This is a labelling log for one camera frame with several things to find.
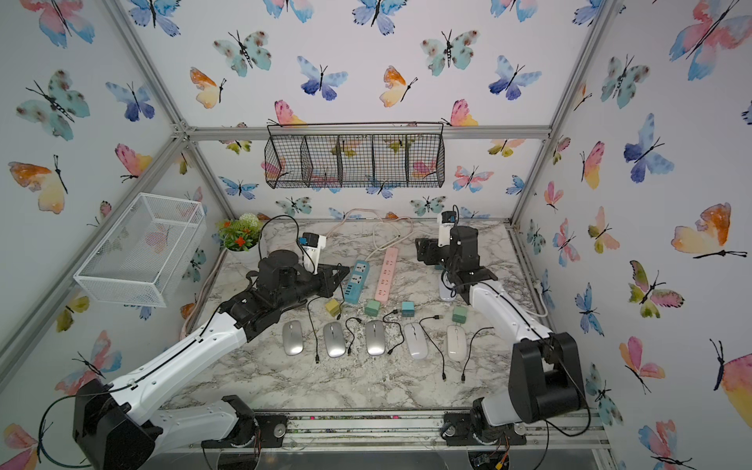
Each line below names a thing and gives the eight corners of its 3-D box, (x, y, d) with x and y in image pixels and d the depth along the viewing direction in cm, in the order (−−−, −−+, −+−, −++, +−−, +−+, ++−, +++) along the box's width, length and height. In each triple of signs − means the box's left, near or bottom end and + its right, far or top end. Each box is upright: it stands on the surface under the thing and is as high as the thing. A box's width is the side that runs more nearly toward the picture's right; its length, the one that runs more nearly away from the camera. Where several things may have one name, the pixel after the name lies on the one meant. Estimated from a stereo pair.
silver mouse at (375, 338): (364, 355, 88) (364, 352, 86) (366, 323, 95) (366, 319, 93) (385, 355, 88) (385, 352, 86) (385, 323, 95) (385, 319, 93)
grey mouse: (328, 360, 87) (327, 357, 86) (324, 327, 94) (322, 324, 92) (347, 355, 88) (346, 352, 86) (341, 322, 95) (340, 319, 93)
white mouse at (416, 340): (412, 361, 87) (412, 358, 85) (403, 327, 94) (404, 323, 92) (429, 357, 88) (430, 354, 86) (420, 324, 95) (420, 320, 93)
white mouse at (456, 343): (448, 361, 87) (450, 358, 85) (444, 329, 93) (445, 325, 91) (468, 361, 87) (470, 358, 85) (463, 329, 93) (464, 325, 91)
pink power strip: (375, 303, 99) (374, 298, 97) (385, 252, 113) (385, 247, 111) (389, 305, 99) (389, 300, 97) (398, 253, 113) (398, 248, 111)
